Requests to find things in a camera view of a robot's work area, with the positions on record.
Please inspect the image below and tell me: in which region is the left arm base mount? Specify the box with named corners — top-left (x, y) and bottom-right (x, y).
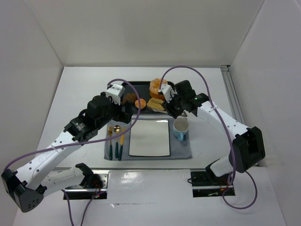
top-left (64, 169), bottom-right (109, 200)

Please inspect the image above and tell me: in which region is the brown chocolate croissant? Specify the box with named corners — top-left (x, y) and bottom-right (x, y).
top-left (121, 93), bottom-right (137, 105)

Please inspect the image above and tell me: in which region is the aluminium frame rail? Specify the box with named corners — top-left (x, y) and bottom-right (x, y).
top-left (220, 65), bottom-right (246, 125)

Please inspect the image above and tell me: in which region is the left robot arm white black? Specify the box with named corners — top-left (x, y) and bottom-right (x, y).
top-left (1, 92), bottom-right (133, 213)

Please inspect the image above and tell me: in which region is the seeded bread slice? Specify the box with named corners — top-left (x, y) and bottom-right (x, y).
top-left (147, 97), bottom-right (165, 111)

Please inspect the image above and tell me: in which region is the white square plate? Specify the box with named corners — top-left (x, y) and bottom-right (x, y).
top-left (129, 119), bottom-right (170, 157)

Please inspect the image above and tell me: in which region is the small round bun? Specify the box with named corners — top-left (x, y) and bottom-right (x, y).
top-left (135, 98), bottom-right (146, 110)

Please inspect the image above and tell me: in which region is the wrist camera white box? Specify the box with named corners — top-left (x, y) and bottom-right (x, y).
top-left (105, 83), bottom-right (125, 105)
top-left (158, 84), bottom-right (177, 103)

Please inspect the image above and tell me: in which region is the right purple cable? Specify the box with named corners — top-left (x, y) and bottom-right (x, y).
top-left (158, 65), bottom-right (258, 210)

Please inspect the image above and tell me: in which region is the gold knife green handle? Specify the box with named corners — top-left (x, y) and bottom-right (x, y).
top-left (118, 134), bottom-right (125, 161)

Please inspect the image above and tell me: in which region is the light blue mug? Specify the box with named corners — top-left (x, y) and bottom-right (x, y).
top-left (173, 118), bottom-right (189, 142)

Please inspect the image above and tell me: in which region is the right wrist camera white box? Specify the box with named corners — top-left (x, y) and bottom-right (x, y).
top-left (158, 84), bottom-right (177, 103)

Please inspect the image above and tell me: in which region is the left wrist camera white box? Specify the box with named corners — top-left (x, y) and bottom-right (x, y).
top-left (105, 83), bottom-right (125, 105)

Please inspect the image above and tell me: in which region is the grey cloth placemat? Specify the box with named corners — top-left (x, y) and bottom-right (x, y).
top-left (103, 117), bottom-right (193, 161)

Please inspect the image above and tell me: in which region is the gold fork green handle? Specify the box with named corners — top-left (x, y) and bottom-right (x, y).
top-left (108, 126), bottom-right (113, 161)

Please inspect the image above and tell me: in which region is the large sugared orange brioche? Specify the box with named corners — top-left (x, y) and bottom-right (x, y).
top-left (149, 78), bottom-right (165, 100)

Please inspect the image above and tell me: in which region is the gold spoon green handle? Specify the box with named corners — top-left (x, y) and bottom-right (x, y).
top-left (113, 125), bottom-right (121, 159)

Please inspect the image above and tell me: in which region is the black baking tray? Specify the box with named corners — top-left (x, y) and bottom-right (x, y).
top-left (122, 81), bottom-right (166, 115)

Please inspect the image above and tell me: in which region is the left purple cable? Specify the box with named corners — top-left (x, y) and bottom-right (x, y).
top-left (3, 78), bottom-right (143, 226)

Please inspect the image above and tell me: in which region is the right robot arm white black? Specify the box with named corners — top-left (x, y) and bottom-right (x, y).
top-left (158, 80), bottom-right (265, 178)

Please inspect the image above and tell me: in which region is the purple cable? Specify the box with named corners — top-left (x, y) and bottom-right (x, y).
top-left (3, 78), bottom-right (143, 226)
top-left (158, 65), bottom-right (258, 210)

